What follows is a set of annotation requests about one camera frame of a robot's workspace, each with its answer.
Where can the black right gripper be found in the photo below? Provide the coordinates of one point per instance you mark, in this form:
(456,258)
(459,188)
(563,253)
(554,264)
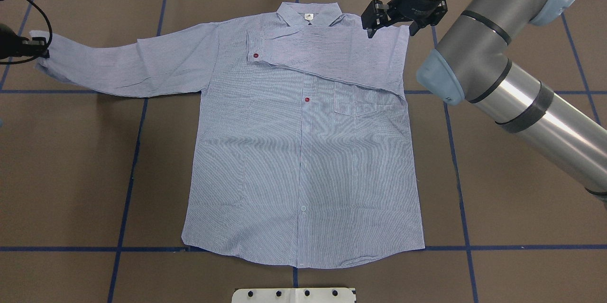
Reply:
(416,1)

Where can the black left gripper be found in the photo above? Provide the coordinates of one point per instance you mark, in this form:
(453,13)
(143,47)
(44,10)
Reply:
(10,43)

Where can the blue striped button shirt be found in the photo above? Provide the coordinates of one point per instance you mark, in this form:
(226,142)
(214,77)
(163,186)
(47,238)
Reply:
(303,155)

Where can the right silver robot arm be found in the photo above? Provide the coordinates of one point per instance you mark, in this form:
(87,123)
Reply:
(470,63)

